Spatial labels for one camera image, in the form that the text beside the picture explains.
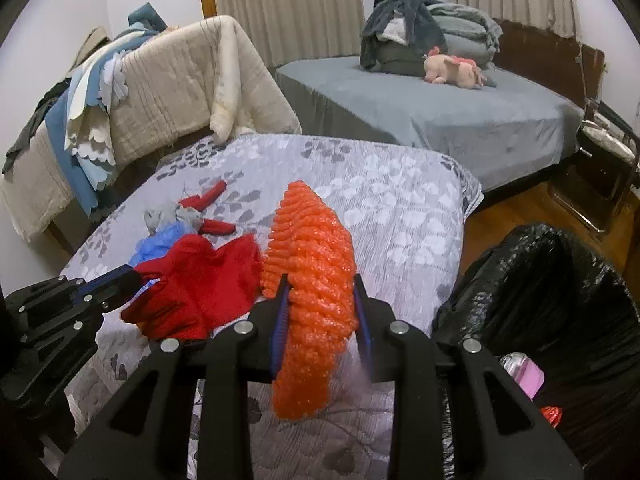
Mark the blue white scalloped cloth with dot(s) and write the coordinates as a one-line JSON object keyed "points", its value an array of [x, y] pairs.
{"points": [[85, 140]]}

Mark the pink plush toy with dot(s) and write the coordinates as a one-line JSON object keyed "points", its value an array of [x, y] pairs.
{"points": [[452, 70]]}

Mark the floral grey quilt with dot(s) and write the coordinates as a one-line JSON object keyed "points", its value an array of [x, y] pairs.
{"points": [[390, 200]]}

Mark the blue plastic bag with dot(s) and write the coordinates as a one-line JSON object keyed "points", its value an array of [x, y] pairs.
{"points": [[160, 242]]}

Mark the dark clothes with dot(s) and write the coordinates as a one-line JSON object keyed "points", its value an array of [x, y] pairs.
{"points": [[35, 120]]}

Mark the grey-white paper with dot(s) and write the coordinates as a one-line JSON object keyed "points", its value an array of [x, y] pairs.
{"points": [[170, 217]]}

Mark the black metal chair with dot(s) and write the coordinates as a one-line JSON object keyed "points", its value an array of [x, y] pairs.
{"points": [[605, 185]]}

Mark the bin with black bag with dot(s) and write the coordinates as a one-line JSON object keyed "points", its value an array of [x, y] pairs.
{"points": [[560, 300]]}

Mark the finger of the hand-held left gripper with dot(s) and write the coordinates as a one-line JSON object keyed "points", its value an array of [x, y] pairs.
{"points": [[45, 292], [112, 287]]}

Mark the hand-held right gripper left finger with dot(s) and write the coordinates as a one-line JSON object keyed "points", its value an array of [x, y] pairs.
{"points": [[279, 330]]}

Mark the tan cloth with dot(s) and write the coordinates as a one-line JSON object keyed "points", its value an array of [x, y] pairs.
{"points": [[92, 45]]}

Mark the dark grey fleece blanket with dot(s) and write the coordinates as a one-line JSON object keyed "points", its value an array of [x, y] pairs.
{"points": [[405, 17]]}

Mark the red shiny wrapper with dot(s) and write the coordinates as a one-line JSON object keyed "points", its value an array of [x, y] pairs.
{"points": [[551, 416]]}

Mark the red cloth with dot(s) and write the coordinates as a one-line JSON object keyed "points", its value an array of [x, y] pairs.
{"points": [[200, 285]]}

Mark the bed with grey sheet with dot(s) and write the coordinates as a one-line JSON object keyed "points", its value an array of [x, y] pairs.
{"points": [[440, 120]]}

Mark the orange foam net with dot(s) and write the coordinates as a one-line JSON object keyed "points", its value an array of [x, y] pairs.
{"points": [[312, 270]]}

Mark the pale chair cushion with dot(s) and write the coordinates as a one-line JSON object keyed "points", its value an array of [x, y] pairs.
{"points": [[610, 137]]}

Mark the pink box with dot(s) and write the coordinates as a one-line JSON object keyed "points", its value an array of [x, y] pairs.
{"points": [[531, 380]]}

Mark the dark wooden headboard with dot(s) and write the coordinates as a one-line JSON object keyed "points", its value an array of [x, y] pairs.
{"points": [[540, 55]]}

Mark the folded grey duvet pile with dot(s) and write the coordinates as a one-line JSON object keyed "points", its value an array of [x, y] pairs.
{"points": [[465, 30]]}

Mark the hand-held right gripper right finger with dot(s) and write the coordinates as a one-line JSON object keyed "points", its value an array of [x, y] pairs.
{"points": [[362, 320]]}

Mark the wide beige curtain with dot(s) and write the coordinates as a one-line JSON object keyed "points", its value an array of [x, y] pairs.
{"points": [[290, 5]]}

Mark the beige quilt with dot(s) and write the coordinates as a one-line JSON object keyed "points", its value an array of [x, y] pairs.
{"points": [[170, 80]]}

